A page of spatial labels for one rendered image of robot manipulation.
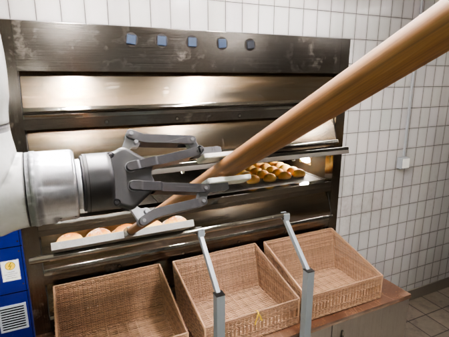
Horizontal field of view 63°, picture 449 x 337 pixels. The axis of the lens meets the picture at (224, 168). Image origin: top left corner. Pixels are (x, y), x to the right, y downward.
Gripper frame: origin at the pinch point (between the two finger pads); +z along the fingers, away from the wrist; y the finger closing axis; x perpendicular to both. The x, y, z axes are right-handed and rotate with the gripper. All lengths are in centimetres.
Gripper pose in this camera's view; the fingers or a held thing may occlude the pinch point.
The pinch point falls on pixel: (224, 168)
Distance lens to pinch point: 54.8
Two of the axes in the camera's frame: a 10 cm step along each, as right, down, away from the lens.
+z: 9.0, -1.0, 4.2
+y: 1.9, 9.6, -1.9
